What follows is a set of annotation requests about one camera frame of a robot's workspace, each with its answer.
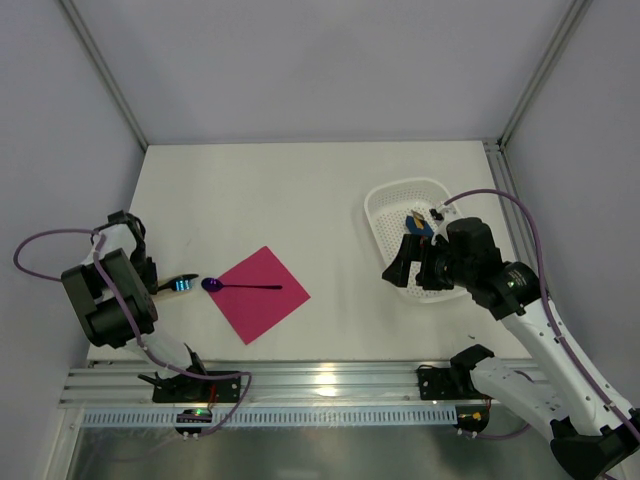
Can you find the pink paper napkin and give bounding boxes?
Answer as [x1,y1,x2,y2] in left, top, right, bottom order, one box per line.
[206,246,310,345]

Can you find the aluminium frame rail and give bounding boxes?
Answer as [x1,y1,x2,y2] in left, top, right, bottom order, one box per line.
[59,360,449,408]

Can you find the blue packet in basket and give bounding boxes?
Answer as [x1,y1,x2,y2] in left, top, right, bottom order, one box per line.
[405,211,434,238]

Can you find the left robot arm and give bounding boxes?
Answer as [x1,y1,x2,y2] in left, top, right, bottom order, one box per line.
[61,211,207,388]

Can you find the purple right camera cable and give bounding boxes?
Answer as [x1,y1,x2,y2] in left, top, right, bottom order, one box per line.
[442,188,640,480]

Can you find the slotted cable duct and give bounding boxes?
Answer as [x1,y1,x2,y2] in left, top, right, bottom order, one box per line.
[81,405,458,428]

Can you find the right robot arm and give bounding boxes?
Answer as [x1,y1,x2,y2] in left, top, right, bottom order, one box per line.
[382,218,639,479]

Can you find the purple metal spoon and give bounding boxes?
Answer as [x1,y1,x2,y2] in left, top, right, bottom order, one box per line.
[200,277,283,293]

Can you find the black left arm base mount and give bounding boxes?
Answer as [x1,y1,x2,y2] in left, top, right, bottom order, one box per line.
[138,371,242,404]

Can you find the white perforated plastic basket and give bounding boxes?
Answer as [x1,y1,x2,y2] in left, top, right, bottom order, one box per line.
[364,177,467,304]

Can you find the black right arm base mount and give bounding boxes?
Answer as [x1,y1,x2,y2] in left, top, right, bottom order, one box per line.
[416,365,456,401]

